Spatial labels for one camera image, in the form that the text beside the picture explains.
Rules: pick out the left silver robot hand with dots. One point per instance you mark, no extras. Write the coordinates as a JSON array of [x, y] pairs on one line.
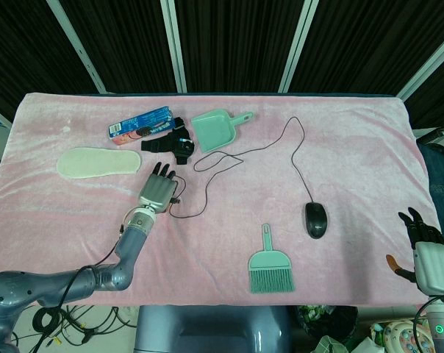
[[155, 191]]

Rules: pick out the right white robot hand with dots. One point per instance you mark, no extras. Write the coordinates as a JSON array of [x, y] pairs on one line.
[[433, 263]]

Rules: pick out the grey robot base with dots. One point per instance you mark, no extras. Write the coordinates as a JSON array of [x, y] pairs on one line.
[[212, 329]]

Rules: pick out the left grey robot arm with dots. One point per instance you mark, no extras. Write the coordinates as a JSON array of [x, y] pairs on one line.
[[97, 272]]

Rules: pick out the black computer mouse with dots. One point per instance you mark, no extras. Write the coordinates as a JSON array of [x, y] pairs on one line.
[[316, 220]]

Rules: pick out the black wrist brace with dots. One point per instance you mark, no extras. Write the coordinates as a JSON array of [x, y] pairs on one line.
[[170, 143]]

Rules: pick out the cream shoe insole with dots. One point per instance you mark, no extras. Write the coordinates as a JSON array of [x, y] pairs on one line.
[[99, 163]]

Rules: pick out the blue cardboard box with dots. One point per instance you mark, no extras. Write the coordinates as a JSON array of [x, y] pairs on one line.
[[141, 127]]

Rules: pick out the colourful toy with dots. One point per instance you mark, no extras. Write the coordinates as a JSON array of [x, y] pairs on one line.
[[402, 336]]

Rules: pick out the teal mini dustpan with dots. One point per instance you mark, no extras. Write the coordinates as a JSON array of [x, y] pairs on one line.
[[214, 130]]

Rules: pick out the blue jeans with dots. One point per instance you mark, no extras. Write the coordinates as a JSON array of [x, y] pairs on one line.
[[440, 176]]

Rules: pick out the pink velvet table cloth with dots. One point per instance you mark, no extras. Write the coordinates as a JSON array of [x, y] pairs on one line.
[[244, 191]]

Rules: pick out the teal mini broom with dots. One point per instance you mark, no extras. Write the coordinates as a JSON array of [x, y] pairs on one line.
[[270, 266]]

